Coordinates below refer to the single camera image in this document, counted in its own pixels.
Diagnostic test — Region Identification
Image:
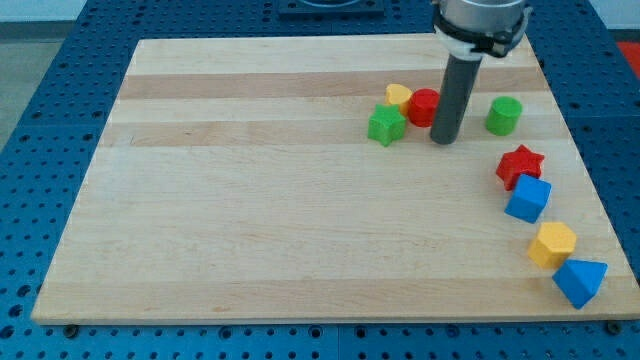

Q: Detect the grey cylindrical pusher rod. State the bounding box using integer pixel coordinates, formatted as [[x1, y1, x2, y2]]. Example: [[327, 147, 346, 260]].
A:
[[430, 55, 482, 145]]

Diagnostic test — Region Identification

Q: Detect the red cylinder block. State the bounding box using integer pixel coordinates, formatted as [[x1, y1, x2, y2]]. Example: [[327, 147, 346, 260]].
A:
[[408, 88, 440, 128]]

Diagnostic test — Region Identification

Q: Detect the green cylinder block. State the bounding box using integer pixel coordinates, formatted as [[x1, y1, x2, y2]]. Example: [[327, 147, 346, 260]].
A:
[[485, 96, 523, 136]]

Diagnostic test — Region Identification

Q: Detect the yellow heart block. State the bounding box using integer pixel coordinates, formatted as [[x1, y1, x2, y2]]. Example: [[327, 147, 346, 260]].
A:
[[385, 83, 413, 116]]

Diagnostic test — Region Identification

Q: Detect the green star block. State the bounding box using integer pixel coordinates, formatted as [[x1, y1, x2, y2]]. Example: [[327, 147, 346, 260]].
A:
[[367, 104, 406, 147]]

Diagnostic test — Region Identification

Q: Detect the red star block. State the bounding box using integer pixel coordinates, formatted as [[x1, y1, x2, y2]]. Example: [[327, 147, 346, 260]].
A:
[[496, 145, 545, 191]]

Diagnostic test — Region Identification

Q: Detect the blue cube block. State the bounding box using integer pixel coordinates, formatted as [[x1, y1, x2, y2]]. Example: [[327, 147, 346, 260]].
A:
[[504, 174, 552, 224]]

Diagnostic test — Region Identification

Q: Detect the yellow hexagon block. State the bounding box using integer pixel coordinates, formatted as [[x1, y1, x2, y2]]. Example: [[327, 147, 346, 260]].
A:
[[527, 222, 577, 269]]

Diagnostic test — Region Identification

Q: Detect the blue triangle block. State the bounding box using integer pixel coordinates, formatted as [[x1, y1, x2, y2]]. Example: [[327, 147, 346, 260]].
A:
[[552, 259, 608, 310]]

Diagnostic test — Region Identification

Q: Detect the wooden board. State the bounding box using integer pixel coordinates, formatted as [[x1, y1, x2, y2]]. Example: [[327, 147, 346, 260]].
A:
[[31, 34, 639, 325]]

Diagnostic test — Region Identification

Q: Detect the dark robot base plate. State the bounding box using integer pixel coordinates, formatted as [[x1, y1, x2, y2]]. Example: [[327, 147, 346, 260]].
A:
[[275, 0, 385, 18]]

